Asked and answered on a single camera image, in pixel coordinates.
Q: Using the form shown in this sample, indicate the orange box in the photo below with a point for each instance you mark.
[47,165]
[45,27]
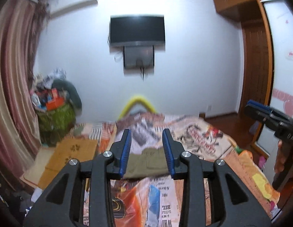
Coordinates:
[55,104]

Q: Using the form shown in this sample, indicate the striped pink curtain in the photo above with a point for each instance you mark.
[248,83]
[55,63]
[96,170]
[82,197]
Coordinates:
[11,87]

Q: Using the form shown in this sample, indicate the green bag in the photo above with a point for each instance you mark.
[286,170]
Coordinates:
[56,120]

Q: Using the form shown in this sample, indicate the pile of household clutter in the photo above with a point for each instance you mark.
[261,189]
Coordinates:
[46,85]

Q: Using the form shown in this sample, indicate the white wardrobe with pink stickers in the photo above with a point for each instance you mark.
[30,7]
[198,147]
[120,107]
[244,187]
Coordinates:
[283,52]

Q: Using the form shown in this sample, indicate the wall socket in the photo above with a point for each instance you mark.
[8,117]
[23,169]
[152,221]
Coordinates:
[209,108]

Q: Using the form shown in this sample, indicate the person's right hand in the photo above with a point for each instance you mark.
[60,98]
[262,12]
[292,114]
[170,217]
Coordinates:
[281,157]

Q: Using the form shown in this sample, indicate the black wall television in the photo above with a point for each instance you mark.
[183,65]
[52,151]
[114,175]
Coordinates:
[137,30]

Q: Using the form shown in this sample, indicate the dark wall shelf box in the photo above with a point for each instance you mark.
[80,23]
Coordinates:
[138,56]

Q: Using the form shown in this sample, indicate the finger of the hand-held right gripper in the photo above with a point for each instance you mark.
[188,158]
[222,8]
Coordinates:
[259,110]

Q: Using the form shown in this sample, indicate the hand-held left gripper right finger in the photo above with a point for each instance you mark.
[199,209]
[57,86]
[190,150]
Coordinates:
[168,151]

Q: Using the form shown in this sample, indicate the wooden overhead cabinet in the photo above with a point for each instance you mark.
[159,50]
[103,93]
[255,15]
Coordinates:
[236,0]

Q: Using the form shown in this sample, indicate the printed newspaper pattern blanket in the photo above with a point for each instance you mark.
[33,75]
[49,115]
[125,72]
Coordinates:
[196,132]

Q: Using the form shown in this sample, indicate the white air conditioner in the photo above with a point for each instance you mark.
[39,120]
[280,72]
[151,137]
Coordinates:
[73,2]

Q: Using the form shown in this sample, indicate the orange yellow patterned blanket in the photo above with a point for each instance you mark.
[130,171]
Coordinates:
[255,182]

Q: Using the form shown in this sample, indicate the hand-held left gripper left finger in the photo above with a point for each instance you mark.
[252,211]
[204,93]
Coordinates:
[126,151]

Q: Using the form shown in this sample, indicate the olive green pants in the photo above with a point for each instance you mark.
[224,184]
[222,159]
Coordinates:
[148,165]

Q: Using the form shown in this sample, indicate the tan paw print mat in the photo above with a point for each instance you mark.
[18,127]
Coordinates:
[70,158]

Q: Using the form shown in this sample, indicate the brown wooden door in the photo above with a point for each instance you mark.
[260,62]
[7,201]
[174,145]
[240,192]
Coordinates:
[255,71]

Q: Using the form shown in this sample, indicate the yellow foam tube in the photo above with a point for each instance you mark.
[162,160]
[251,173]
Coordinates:
[137,99]

